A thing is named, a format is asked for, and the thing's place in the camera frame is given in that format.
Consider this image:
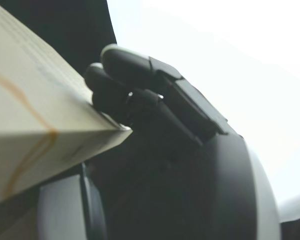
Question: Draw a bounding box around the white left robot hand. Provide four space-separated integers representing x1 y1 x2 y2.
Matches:
36 43 282 240

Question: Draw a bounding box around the beige paperback book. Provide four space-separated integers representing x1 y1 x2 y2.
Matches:
0 0 134 240

